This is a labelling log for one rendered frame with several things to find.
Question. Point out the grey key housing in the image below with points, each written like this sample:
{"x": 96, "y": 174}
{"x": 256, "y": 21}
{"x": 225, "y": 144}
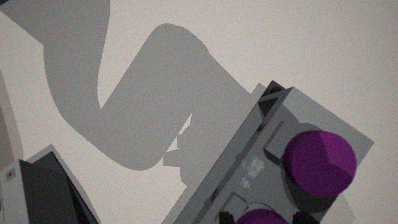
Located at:
{"x": 41, "y": 193}

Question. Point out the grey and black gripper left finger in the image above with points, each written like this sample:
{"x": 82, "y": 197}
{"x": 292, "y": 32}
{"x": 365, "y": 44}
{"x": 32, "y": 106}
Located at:
{"x": 226, "y": 218}

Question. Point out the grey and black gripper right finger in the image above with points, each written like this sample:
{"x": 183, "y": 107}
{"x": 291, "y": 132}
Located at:
{"x": 303, "y": 217}

